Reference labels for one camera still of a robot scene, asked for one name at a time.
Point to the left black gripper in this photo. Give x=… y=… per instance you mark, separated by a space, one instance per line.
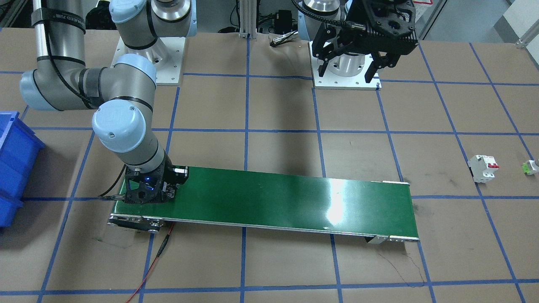
x=342 y=37

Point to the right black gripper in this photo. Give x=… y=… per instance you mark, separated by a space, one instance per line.
x=172 y=176

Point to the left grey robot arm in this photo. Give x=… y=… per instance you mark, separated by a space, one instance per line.
x=313 y=13

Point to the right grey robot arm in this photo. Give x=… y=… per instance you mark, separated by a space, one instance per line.
x=122 y=95

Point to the blue plastic bin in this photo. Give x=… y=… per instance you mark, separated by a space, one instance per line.
x=19 y=147

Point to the green conveyor belt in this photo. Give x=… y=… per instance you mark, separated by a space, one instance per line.
x=380 y=211

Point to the white red circuit breaker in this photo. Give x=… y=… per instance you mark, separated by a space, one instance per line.
x=482 y=168

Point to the green push button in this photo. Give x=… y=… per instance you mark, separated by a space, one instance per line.
x=531 y=167

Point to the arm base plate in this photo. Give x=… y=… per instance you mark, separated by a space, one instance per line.
x=166 y=55
x=345 y=72

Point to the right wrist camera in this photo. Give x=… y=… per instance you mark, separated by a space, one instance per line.
x=143 y=188

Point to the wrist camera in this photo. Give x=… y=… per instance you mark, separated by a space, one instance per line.
x=394 y=17
x=143 y=188

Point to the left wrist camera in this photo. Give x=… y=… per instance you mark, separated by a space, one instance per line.
x=394 y=17

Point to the aluminium frame post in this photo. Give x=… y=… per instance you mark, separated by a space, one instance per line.
x=248 y=18

